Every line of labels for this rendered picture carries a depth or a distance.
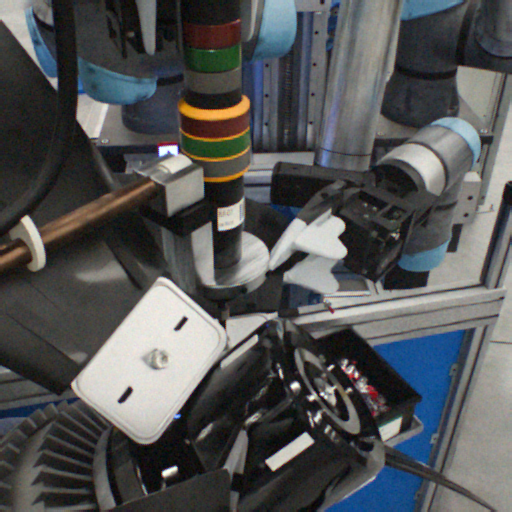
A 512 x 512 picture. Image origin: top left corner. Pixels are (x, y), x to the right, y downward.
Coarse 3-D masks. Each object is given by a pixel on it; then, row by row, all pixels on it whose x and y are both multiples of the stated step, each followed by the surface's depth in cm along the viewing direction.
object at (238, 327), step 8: (216, 320) 51; (232, 320) 52; (240, 320) 52; (248, 320) 52; (256, 320) 52; (264, 320) 52; (232, 328) 51; (240, 328) 51; (248, 328) 51; (232, 336) 50; (240, 336) 50; (232, 344) 49; (224, 352) 49
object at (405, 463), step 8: (384, 448) 68; (392, 448) 71; (392, 456) 57; (400, 456) 61; (408, 456) 69; (384, 464) 49; (392, 464) 49; (400, 464) 51; (408, 464) 56; (416, 464) 59; (408, 472) 51; (416, 472) 51; (424, 472) 55; (432, 472) 59; (432, 480) 52; (440, 480) 53; (448, 480) 59; (448, 488) 54; (456, 488) 54; (464, 488) 61; (472, 496) 56; (488, 504) 58
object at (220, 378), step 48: (288, 336) 42; (240, 384) 37; (288, 384) 35; (336, 384) 43; (192, 432) 38; (288, 432) 35; (336, 432) 36; (144, 480) 37; (288, 480) 36; (336, 480) 36
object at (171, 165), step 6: (174, 156) 37; (180, 156) 37; (162, 162) 36; (168, 162) 36; (174, 162) 36; (180, 162) 36; (186, 162) 37; (162, 168) 36; (168, 168) 36; (174, 168) 36; (180, 168) 36
